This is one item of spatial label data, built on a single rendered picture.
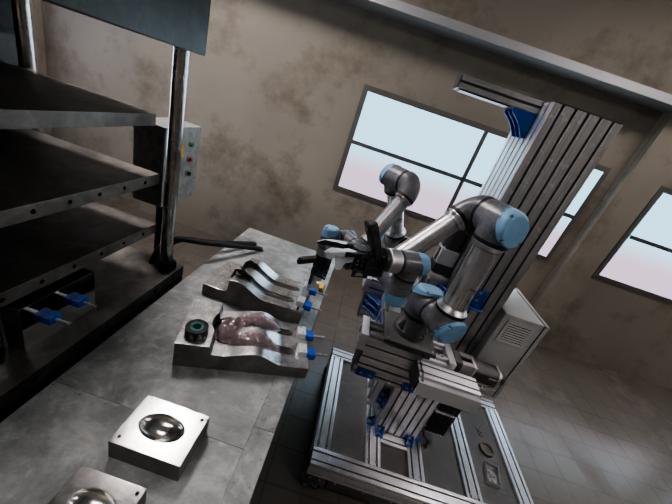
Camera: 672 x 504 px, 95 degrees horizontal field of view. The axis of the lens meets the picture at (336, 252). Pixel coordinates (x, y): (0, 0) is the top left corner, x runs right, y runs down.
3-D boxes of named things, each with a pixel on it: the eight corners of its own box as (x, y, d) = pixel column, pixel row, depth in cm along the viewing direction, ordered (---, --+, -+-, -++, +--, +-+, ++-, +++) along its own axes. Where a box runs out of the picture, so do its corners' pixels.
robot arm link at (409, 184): (434, 188, 145) (366, 267, 147) (417, 180, 153) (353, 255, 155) (427, 174, 137) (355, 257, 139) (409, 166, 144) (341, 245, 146)
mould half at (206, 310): (302, 333, 148) (308, 315, 143) (305, 378, 125) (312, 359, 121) (191, 318, 135) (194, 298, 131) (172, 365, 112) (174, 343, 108)
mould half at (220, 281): (309, 299, 174) (315, 279, 169) (297, 327, 151) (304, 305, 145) (226, 270, 175) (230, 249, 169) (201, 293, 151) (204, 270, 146)
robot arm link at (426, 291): (421, 304, 138) (434, 279, 133) (438, 324, 127) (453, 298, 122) (399, 302, 133) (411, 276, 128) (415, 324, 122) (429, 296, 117)
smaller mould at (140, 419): (207, 430, 96) (210, 416, 93) (177, 482, 83) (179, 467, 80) (147, 409, 97) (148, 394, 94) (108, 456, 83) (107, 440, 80)
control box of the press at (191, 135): (182, 330, 230) (206, 128, 169) (155, 358, 203) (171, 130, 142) (155, 320, 230) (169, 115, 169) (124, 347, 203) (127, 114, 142)
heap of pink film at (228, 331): (280, 325, 139) (284, 312, 136) (280, 355, 124) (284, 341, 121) (221, 317, 133) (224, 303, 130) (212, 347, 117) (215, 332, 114)
